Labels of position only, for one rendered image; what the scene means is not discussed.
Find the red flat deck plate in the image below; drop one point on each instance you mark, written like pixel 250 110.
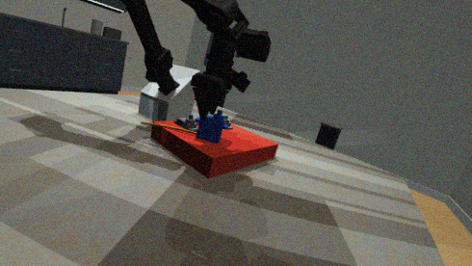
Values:
pixel 237 148

